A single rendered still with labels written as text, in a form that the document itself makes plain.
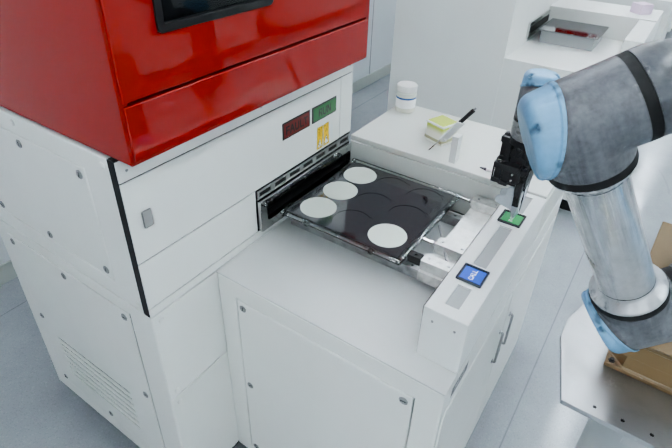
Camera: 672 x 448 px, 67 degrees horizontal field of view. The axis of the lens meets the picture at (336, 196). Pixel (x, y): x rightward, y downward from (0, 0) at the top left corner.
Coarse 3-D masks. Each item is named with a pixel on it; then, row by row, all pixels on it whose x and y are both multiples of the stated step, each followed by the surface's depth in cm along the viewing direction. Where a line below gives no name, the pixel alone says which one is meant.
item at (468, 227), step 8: (464, 216) 142; (472, 216) 142; (480, 216) 142; (488, 216) 142; (464, 224) 139; (472, 224) 139; (480, 224) 139; (456, 232) 136; (464, 232) 136; (472, 232) 136; (456, 240) 133; (464, 240) 133; (472, 240) 133; (440, 256) 127; (424, 272) 122; (424, 280) 122; (432, 280) 121; (440, 280) 120
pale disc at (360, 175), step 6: (354, 168) 159; (360, 168) 159; (366, 168) 159; (348, 174) 156; (354, 174) 156; (360, 174) 156; (366, 174) 156; (372, 174) 156; (348, 180) 153; (354, 180) 153; (360, 180) 153; (366, 180) 153; (372, 180) 153
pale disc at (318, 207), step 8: (312, 200) 143; (320, 200) 143; (328, 200) 143; (304, 208) 140; (312, 208) 140; (320, 208) 140; (328, 208) 140; (336, 208) 140; (312, 216) 137; (320, 216) 137
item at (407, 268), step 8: (296, 224) 146; (312, 232) 143; (320, 232) 141; (328, 240) 141; (336, 240) 139; (352, 248) 137; (368, 256) 135; (376, 256) 133; (384, 264) 133; (392, 264) 131; (408, 264) 129; (408, 272) 129; (416, 272) 128
